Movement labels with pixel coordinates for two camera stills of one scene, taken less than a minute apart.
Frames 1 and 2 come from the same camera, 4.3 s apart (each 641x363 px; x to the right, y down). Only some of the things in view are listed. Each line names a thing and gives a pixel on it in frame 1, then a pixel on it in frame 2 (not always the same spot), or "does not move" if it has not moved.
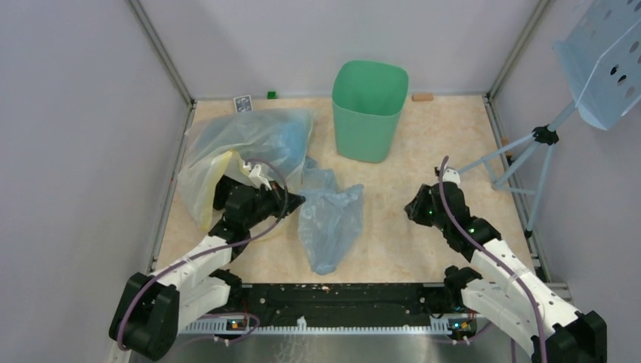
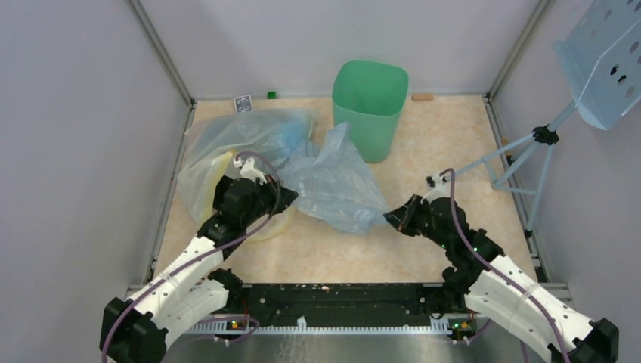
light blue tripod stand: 543,134 does not move
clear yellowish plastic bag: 271,144 does not move
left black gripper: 277,193 does not move
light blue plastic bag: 330,219 to 334,181
